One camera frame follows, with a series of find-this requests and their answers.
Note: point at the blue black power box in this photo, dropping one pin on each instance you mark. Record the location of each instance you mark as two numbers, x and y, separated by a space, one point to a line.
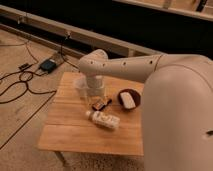
47 65

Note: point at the dark red bowl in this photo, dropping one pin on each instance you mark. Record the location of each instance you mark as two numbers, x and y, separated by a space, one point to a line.
135 95

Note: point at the wooden table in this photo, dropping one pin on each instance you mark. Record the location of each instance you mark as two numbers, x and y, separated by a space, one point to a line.
67 129

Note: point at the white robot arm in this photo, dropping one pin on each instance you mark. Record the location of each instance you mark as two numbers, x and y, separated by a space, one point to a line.
177 106

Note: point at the metal wall rail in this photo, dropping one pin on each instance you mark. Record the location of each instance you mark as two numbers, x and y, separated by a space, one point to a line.
84 36

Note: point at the clear plastic bottle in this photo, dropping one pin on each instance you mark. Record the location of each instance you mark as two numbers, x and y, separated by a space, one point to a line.
103 119

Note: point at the white sponge block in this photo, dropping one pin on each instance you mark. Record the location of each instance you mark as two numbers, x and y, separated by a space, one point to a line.
127 99

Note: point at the brown snack bar pack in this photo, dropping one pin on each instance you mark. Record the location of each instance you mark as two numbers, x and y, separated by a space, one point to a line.
101 104

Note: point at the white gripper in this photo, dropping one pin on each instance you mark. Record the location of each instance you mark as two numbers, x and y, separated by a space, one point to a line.
95 87

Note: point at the small black connector box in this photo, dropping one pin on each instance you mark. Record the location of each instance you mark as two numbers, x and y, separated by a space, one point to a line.
24 66

